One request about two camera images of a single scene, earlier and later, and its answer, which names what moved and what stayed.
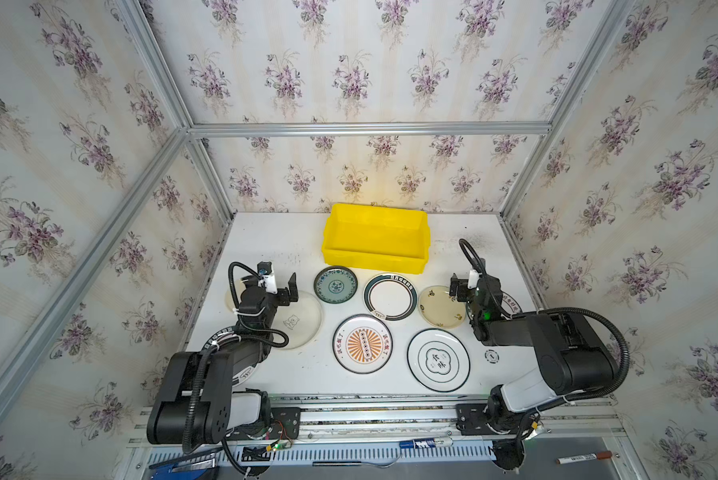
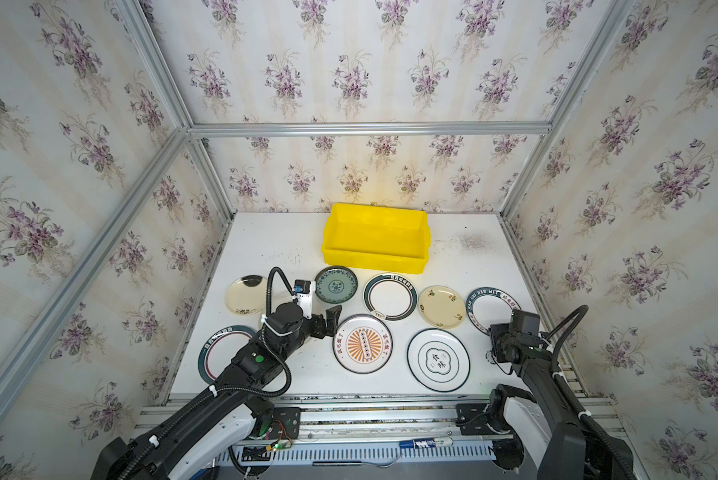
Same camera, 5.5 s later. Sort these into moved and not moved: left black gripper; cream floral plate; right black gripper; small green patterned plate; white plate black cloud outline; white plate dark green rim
Moved: right black gripper; left black gripper
Not moved: white plate dark green rim; white plate black cloud outline; small green patterned plate; cream floral plate
